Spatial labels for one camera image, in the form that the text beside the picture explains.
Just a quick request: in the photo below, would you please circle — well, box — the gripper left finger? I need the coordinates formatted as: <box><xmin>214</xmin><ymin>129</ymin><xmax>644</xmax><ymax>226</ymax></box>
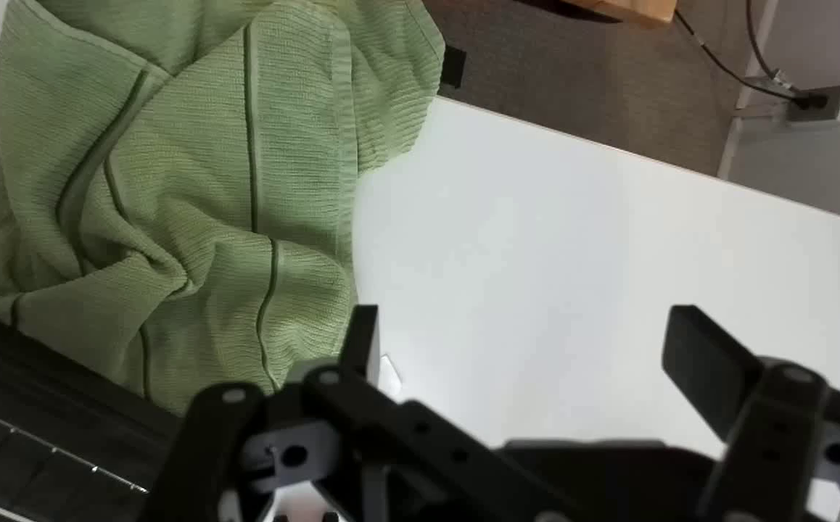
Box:
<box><xmin>141</xmin><ymin>304</ymin><xmax>560</xmax><ymax>522</ymax></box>

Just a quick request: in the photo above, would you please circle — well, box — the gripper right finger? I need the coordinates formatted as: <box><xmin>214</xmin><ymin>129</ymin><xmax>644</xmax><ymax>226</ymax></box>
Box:
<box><xmin>662</xmin><ymin>304</ymin><xmax>840</xmax><ymax>522</ymax></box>

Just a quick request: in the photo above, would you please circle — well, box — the green ribbed cloth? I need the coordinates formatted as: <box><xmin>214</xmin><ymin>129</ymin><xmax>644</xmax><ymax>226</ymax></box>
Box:
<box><xmin>0</xmin><ymin>0</ymin><xmax>447</xmax><ymax>415</ymax></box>

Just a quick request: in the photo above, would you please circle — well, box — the small black block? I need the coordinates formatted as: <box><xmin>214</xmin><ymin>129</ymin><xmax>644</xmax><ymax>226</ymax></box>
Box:
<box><xmin>440</xmin><ymin>45</ymin><xmax>467</xmax><ymax>92</ymax></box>

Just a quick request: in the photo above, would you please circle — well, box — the wooden furniture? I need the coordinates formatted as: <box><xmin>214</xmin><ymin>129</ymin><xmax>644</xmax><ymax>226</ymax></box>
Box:
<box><xmin>558</xmin><ymin>0</ymin><xmax>679</xmax><ymax>28</ymax></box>

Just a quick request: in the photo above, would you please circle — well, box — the white wall socket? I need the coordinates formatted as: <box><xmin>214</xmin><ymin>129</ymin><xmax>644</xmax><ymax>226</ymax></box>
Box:
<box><xmin>785</xmin><ymin>83</ymin><xmax>840</xmax><ymax>125</ymax></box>

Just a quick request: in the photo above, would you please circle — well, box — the black cable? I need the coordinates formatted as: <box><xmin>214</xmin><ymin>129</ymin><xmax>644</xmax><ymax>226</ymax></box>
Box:
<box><xmin>674</xmin><ymin>10</ymin><xmax>829</xmax><ymax>109</ymax></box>
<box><xmin>745</xmin><ymin>0</ymin><xmax>802</xmax><ymax>95</ymax></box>

